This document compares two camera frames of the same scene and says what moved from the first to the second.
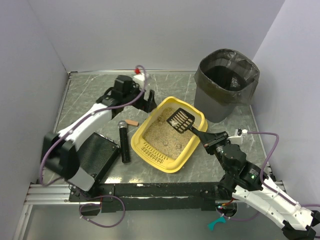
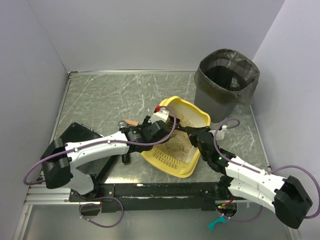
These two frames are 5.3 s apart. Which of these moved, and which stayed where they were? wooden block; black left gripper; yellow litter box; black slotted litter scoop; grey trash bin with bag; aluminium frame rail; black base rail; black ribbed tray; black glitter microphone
Moved: black slotted litter scoop; yellow litter box; black left gripper
Stayed: black base rail; wooden block; black glitter microphone; black ribbed tray; aluminium frame rail; grey trash bin with bag
